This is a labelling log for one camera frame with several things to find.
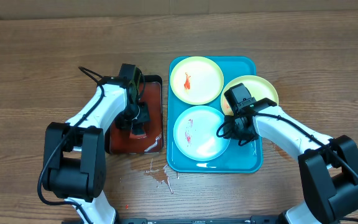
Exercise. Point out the light blue plate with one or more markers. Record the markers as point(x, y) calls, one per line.
point(195, 133)

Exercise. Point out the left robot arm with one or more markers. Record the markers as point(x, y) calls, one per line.
point(74, 166)

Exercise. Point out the green and pink sponge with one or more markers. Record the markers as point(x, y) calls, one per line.
point(137, 131)

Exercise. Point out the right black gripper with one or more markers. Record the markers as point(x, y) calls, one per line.
point(233, 131)

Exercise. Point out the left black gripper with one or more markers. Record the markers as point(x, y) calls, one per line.
point(123, 124)

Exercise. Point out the teal plastic tray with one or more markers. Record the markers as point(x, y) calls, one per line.
point(235, 159)

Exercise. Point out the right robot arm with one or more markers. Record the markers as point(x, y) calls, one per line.
point(328, 166)

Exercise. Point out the yellow plate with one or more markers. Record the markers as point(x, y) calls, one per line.
point(258, 87)
point(196, 80)

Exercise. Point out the black tray with red water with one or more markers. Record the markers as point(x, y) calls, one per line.
point(149, 99)

